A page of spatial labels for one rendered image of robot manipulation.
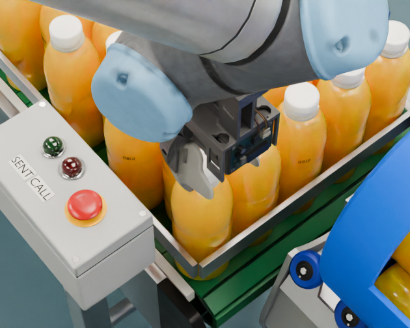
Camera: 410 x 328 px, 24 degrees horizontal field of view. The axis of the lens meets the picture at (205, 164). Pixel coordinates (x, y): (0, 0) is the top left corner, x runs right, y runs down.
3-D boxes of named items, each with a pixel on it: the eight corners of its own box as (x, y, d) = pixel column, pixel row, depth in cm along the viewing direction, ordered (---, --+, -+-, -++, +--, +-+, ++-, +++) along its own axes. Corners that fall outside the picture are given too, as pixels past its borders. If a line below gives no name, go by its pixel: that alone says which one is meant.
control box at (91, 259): (84, 313, 102) (73, 268, 94) (-15, 192, 111) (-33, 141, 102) (157, 261, 106) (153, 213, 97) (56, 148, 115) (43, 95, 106)
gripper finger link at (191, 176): (196, 231, 97) (209, 173, 90) (161, 193, 100) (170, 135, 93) (219, 217, 99) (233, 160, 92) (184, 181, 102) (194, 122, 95)
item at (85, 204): (81, 230, 97) (80, 224, 96) (61, 206, 98) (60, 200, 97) (110, 211, 98) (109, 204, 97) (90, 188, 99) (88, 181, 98)
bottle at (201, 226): (239, 270, 116) (245, 187, 101) (185, 289, 115) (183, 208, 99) (217, 224, 120) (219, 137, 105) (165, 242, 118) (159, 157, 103)
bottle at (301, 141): (256, 175, 124) (263, 85, 109) (308, 165, 125) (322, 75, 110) (269, 220, 120) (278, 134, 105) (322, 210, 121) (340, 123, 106)
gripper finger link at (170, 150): (164, 179, 95) (174, 119, 88) (155, 170, 96) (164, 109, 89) (200, 160, 97) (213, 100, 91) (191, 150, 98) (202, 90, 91)
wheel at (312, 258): (327, 270, 107) (336, 267, 108) (299, 243, 109) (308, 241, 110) (306, 299, 109) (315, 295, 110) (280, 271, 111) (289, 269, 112)
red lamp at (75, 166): (69, 181, 100) (68, 174, 99) (57, 167, 101) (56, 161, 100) (86, 170, 101) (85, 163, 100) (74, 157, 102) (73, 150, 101)
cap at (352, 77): (369, 70, 110) (371, 60, 109) (353, 92, 108) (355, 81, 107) (341, 55, 112) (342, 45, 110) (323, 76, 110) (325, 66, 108)
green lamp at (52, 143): (51, 159, 101) (49, 153, 100) (39, 147, 102) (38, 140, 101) (68, 149, 102) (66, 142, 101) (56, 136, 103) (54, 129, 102)
